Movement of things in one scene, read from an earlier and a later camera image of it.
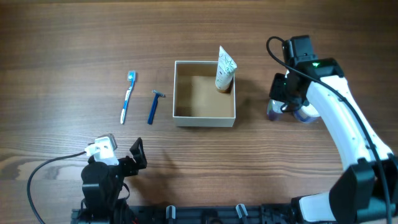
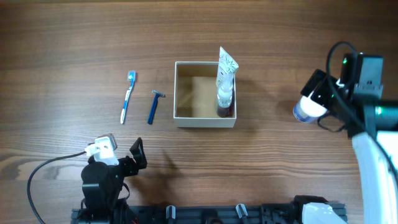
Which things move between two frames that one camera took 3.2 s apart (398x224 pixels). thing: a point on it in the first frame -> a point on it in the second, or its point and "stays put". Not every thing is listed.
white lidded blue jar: x=306 y=114 stays put
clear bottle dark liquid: x=275 y=109 -> x=226 y=100
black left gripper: x=132 y=168 stays put
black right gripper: x=275 y=93 -> x=320 y=89
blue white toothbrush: x=131 y=78 stays put
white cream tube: x=225 y=71 stays put
